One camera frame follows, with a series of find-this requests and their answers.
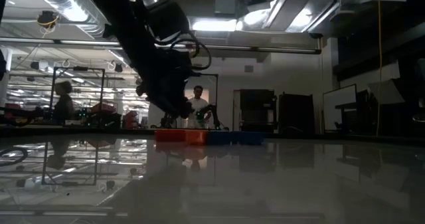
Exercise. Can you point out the long horizontal ceiling rail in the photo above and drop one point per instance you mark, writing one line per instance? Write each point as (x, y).
(282, 50)

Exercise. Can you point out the black metal frame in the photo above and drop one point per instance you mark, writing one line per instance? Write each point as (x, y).
(53, 91)
(217, 94)

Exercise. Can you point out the black cabinet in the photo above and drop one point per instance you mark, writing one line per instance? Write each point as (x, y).
(296, 113)
(257, 109)

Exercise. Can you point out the black background robot arm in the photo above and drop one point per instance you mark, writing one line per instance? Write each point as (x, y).
(210, 112)
(166, 121)

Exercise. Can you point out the white board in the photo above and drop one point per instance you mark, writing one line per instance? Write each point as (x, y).
(338, 106)

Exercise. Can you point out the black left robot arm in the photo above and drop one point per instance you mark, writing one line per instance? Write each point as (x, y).
(127, 24)

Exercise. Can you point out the standing person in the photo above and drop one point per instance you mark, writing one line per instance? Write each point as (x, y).
(198, 106)

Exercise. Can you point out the seated person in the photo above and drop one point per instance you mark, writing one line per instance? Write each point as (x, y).
(63, 106)

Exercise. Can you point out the grey ceiling box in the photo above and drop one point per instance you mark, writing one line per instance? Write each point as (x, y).
(225, 4)

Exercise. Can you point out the red background equipment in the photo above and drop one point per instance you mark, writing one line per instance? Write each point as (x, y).
(131, 119)

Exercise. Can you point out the silver ribbed air duct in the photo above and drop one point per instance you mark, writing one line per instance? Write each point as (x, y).
(66, 8)

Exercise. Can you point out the red plastic bin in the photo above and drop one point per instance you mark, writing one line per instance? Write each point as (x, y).
(169, 135)

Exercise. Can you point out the small grey wall sign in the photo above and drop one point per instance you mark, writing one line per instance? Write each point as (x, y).
(248, 68)

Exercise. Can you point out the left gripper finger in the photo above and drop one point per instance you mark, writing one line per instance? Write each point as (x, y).
(187, 109)
(172, 110)

